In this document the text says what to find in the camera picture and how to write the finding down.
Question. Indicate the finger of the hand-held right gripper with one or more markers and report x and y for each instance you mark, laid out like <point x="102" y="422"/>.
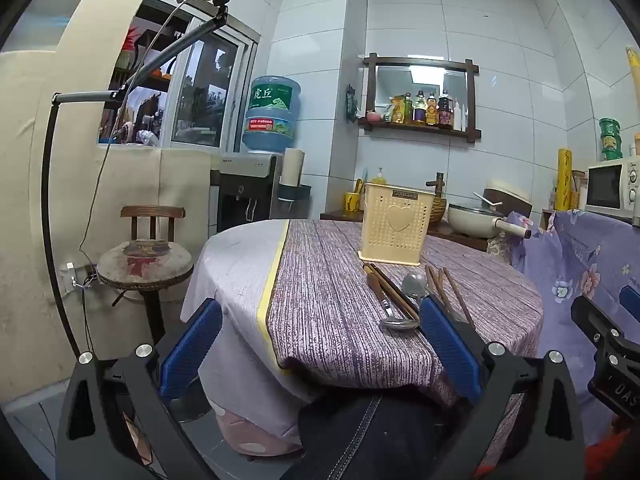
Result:
<point x="595" y="317"/>
<point x="631" y="302"/>

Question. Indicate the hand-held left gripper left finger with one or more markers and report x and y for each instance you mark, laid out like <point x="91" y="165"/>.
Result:
<point x="192" y="350"/>

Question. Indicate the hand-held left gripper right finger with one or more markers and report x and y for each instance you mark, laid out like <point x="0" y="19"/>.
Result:
<point x="450" y="350"/>

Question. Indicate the brown wooden chopstick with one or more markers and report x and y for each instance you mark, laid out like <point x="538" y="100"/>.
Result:
<point x="457" y="297"/>
<point x="431" y="282"/>
<point x="442" y="285"/>

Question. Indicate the cream plastic utensil holder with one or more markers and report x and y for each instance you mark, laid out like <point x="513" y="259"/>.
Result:
<point x="395" y="240"/>

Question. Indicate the purple floral cloth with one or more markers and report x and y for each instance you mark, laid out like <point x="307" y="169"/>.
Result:
<point x="565" y="260"/>

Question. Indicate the white table cloth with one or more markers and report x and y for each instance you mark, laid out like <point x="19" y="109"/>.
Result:
<point x="235" y="270"/>

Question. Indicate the pink spotted stool cushion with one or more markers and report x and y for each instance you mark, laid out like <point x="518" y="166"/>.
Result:
<point x="250" y="432"/>

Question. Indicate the paisley patterned cloth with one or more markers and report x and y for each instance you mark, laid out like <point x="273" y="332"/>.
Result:
<point x="498" y="247"/>

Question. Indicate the person's dark trouser leg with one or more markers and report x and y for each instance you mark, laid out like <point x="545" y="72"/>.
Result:
<point x="380" y="440"/>

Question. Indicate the white microwave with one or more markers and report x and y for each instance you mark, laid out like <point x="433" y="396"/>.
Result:
<point x="607" y="185"/>

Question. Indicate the round table purple cloth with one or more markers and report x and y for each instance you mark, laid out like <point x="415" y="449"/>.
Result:
<point x="340" y="300"/>

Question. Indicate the cream frying pan with lid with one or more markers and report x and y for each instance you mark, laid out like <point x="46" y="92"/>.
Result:
<point x="470" y="220"/>

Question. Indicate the yellow roll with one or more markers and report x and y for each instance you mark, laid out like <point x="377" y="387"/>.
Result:
<point x="563" y="180"/>

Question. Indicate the woven basket sink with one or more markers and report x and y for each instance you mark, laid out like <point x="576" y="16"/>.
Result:
<point x="438" y="210"/>

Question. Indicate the wooden chair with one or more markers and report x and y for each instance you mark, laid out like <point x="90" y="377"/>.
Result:
<point x="152" y="212"/>

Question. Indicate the brown and cream rice cooker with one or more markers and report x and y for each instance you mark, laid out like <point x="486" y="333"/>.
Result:
<point x="512" y="195"/>

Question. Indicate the stacked green containers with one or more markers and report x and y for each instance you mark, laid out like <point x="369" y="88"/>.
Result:
<point x="610" y="140"/>

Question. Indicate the bronze faucet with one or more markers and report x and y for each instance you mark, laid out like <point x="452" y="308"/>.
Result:
<point x="437" y="182"/>

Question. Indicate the white water dispenser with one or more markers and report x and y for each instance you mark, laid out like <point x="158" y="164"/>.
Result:
<point x="245" y="185"/>

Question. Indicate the yellow mug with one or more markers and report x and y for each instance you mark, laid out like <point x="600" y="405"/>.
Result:
<point x="351" y="202"/>

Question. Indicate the grey paper towel holder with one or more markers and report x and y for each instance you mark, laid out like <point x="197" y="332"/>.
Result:
<point x="295" y="195"/>

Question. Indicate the yellow soap dispenser bottle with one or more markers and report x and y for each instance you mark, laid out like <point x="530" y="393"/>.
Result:
<point x="379" y="177"/>

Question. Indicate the paper towel roll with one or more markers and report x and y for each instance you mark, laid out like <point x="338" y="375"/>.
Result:
<point x="292" y="167"/>

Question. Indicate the black phone floor stand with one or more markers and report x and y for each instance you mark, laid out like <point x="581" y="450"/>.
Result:
<point x="44" y="185"/>

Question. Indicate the row of condiment bottles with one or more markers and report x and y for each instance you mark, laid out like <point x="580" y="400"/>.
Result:
<point x="432" y="112"/>

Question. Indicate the pink peach ornament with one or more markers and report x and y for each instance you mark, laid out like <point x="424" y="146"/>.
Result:
<point x="373" y="116"/>

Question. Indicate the blue water jug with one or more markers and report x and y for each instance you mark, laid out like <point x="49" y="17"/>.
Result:
<point x="272" y="115"/>

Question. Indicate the metal framed window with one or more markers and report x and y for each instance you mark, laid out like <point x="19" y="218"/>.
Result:
<point x="200" y="90"/>

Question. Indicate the dark wooden mirror shelf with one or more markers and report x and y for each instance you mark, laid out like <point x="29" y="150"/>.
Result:
<point x="372" y="85"/>

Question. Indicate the small wooden frame box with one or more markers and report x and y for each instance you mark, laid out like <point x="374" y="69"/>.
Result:
<point x="578" y="187"/>

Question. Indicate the small dark wall hanger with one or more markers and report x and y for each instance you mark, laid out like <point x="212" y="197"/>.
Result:
<point x="351" y="102"/>

